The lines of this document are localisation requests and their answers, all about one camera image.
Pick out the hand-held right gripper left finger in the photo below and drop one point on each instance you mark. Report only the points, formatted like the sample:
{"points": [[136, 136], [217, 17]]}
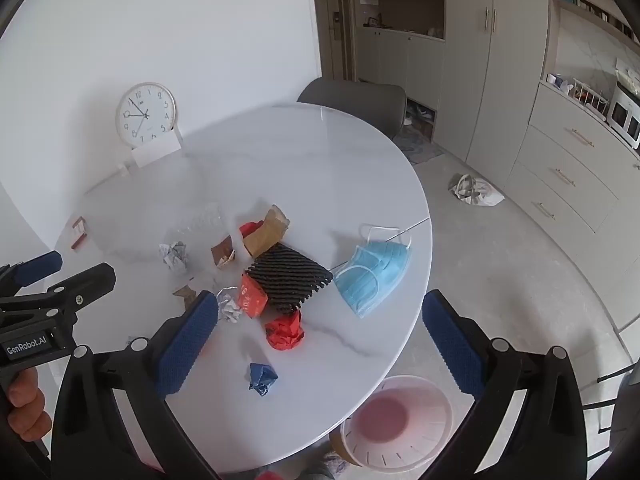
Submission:
{"points": [[187, 345]]}

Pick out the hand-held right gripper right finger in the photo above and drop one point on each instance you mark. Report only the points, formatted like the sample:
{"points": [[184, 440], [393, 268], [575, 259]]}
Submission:
{"points": [[450, 345]]}

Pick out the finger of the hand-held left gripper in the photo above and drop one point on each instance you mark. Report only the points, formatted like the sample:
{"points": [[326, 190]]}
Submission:
{"points": [[40, 263], [85, 280]]}

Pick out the clear brown snack wrapper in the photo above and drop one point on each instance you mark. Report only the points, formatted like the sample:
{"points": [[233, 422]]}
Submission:
{"points": [[184, 294]]}

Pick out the grey printed paper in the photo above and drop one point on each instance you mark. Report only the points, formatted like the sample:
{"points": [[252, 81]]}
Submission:
{"points": [[230, 307]]}

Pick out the pink waste bin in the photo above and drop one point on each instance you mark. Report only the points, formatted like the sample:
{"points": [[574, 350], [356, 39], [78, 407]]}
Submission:
{"points": [[400, 410]]}

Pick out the person's left hand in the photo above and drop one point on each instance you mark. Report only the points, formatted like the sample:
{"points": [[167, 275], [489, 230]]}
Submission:
{"points": [[25, 405]]}

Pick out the small red white box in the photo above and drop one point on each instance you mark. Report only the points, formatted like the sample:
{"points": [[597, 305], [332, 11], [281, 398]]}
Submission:
{"points": [[78, 232]]}

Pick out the orange red snack packet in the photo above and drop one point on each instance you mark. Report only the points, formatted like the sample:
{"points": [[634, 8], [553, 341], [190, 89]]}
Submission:
{"points": [[251, 300]]}

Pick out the crumpled blue wrapper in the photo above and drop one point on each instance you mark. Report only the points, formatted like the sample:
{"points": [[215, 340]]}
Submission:
{"points": [[261, 376]]}

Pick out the crumpled black white printed paper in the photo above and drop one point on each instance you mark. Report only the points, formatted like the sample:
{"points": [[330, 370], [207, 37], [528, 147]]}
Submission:
{"points": [[172, 256]]}

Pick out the crumpled red wrapper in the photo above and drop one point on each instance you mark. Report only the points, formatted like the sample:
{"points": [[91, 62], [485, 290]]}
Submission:
{"points": [[285, 332]]}

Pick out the small brown snack wrapper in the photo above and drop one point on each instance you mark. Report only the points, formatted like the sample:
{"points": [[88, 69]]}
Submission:
{"points": [[222, 252]]}

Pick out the blue face mask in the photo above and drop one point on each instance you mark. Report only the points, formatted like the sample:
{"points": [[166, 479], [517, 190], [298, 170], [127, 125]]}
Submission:
{"points": [[372, 272]]}

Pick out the black ribbed packing sleeve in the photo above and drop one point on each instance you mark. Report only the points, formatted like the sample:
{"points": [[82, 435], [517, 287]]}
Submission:
{"points": [[290, 277]]}

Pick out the clear plastic packaging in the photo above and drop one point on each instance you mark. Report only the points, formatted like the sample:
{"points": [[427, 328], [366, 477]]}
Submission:
{"points": [[200, 220]]}

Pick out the red plastic wrapper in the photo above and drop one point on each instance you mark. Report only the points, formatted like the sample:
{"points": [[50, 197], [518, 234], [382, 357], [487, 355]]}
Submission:
{"points": [[248, 229]]}

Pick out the brown paper bag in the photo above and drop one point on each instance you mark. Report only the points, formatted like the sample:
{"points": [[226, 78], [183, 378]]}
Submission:
{"points": [[267, 232]]}

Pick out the white card stand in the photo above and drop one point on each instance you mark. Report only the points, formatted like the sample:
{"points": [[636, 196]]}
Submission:
{"points": [[155, 152]]}

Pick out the white tote bag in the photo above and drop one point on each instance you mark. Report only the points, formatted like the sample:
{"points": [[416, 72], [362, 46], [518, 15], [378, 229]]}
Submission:
{"points": [[477, 191]]}

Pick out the patterned floor mat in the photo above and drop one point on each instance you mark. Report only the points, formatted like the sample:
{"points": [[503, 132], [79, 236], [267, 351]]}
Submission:
{"points": [[415, 145]]}

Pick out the beige drawer cabinet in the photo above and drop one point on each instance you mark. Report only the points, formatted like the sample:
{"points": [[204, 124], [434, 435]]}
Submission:
{"points": [[565, 160]]}

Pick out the pair of shoes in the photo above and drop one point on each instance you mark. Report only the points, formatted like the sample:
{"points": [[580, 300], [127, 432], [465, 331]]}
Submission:
{"points": [[417, 112]]}

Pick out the grey chair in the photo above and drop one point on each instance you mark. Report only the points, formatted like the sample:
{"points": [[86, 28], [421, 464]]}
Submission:
{"points": [[350, 95]]}

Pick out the white dish rack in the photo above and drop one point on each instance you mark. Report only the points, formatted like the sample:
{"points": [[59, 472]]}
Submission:
{"points": [[587, 100]]}

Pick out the tall beige cupboard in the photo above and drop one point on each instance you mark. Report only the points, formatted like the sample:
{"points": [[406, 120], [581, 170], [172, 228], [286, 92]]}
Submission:
{"points": [[485, 60]]}

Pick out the white countertop oven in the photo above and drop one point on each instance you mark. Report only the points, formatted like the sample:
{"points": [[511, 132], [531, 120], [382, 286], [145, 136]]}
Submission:
{"points": [[622, 115]]}

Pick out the beige cabinet with niche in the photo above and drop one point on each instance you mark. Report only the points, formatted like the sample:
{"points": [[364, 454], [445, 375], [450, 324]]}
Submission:
{"points": [[400, 60]]}

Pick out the beige door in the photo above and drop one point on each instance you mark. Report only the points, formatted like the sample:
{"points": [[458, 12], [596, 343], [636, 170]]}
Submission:
{"points": [[330, 10]]}

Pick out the round white wall clock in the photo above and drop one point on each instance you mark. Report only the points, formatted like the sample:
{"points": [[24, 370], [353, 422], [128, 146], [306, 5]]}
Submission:
{"points": [[145, 115]]}

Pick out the wall shelf with books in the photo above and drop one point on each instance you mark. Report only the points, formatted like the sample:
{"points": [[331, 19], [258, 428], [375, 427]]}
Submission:
{"points": [[590, 5]]}

